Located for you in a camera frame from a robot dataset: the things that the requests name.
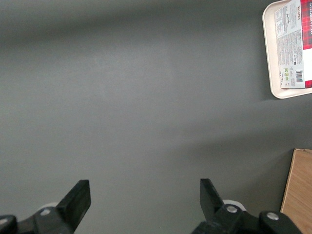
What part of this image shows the cream plastic tray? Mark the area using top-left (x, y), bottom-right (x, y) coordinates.
top-left (262, 0), bottom-right (312, 99)

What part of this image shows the light wooden board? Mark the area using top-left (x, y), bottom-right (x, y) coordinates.
top-left (280, 148), bottom-right (312, 234)

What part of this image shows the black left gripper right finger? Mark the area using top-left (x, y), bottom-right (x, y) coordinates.
top-left (190, 178), bottom-right (303, 234)

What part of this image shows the red tartan shortbread box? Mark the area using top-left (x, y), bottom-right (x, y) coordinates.
top-left (273, 0), bottom-right (312, 90)

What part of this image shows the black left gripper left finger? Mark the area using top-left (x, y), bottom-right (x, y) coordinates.
top-left (0, 179), bottom-right (92, 234)

